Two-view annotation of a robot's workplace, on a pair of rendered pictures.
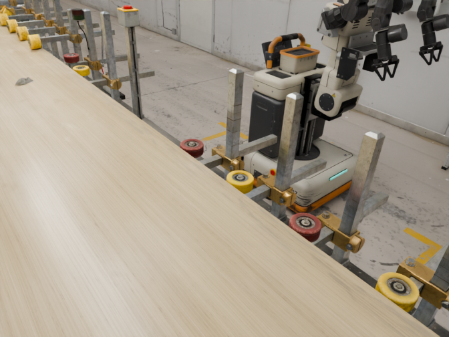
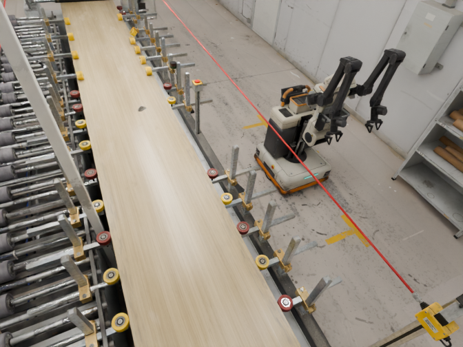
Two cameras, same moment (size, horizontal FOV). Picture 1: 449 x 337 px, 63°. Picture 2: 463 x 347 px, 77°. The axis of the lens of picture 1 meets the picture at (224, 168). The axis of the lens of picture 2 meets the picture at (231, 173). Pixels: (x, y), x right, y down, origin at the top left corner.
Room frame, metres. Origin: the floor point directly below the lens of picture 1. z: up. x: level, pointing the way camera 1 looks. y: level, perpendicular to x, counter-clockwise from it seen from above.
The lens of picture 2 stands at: (-0.30, -0.28, 2.45)
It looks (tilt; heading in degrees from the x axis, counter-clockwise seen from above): 47 degrees down; 10
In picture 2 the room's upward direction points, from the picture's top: 7 degrees clockwise
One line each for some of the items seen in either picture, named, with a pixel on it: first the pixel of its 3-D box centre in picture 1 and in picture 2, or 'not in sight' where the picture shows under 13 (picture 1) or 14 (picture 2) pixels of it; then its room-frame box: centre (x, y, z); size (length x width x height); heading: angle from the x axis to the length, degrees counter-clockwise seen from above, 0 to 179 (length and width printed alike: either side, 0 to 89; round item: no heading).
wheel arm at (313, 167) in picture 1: (282, 182); (250, 197); (1.03, -0.20, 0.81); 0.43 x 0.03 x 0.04; 130
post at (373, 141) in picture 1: (352, 212); (266, 224); (0.78, -0.35, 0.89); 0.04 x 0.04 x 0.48; 40
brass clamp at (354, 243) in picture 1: (339, 232); (262, 229); (0.79, -0.33, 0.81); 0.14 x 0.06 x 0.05; 40
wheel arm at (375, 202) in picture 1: (344, 222); (267, 225); (0.84, -0.36, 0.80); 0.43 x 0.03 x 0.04; 130
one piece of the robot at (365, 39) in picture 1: (360, 55); (331, 116); (2.00, -0.70, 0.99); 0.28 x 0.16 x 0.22; 131
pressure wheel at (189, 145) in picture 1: (192, 157); (212, 176); (1.09, 0.11, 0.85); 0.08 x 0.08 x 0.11
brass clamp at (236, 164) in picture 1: (227, 159); (230, 177); (1.17, -0.01, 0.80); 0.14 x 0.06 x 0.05; 40
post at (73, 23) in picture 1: (77, 49); (171, 76); (2.30, 0.94, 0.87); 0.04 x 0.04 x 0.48; 40
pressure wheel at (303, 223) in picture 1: (302, 237); (242, 230); (0.71, -0.21, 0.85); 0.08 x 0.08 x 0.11
